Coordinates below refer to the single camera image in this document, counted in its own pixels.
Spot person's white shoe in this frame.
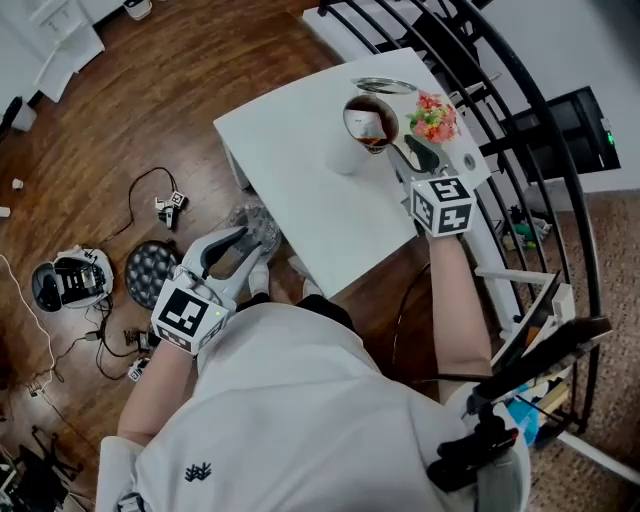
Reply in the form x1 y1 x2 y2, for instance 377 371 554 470
247 261 272 297
286 254 327 300

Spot black tripod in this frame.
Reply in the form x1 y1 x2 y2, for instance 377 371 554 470
0 424 84 512

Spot person's white shirt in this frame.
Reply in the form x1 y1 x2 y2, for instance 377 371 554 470
94 301 532 512

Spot round dark dimpled tray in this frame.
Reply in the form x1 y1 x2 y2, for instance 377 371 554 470
124 239 182 312

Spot spare gripper with black cable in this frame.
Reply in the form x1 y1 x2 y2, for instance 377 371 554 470
99 166 189 246

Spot person's black shorts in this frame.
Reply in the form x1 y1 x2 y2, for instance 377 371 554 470
294 293 357 335

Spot white floor cable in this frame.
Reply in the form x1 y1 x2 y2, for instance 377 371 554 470
0 253 57 397

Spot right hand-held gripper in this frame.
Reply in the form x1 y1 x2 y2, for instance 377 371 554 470
385 135 478 239

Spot white cabinet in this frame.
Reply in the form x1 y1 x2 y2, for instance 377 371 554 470
28 0 107 104

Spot person's right forearm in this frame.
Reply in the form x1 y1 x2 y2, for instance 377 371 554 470
426 232 494 379

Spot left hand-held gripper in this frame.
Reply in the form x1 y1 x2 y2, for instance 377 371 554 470
150 225 264 357

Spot silver round lid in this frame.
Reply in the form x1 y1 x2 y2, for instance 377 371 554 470
351 76 418 97

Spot white round floor device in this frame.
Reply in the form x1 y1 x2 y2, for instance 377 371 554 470
30 244 116 314

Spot blue plastic bag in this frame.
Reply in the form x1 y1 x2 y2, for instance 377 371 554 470
506 396 542 447

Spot person's left forearm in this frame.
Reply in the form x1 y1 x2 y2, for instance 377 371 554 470
116 341 197 447

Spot white bin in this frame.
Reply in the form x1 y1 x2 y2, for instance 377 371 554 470
123 0 153 22

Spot clear plastic bag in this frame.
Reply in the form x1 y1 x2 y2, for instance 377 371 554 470
226 198 282 257

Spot white tea bag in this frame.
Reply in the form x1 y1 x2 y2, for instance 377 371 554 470
348 110 387 142

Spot bunch of colourful flowers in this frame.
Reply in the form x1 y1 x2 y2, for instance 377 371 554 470
405 90 462 146

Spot black floor cable bundle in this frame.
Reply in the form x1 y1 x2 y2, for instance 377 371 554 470
53 294 154 384

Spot black curved metal railing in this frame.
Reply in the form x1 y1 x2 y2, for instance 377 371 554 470
316 0 603 436

